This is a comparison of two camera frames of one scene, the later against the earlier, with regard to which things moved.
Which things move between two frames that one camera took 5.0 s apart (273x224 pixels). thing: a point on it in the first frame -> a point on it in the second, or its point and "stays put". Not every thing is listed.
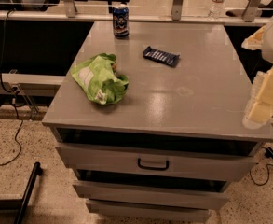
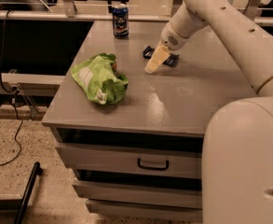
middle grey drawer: x=154 y=195 stays put
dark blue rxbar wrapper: x=166 y=58 stays put
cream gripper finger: x=267 y=93 -> x=159 y=55
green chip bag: x=97 y=74 stays put
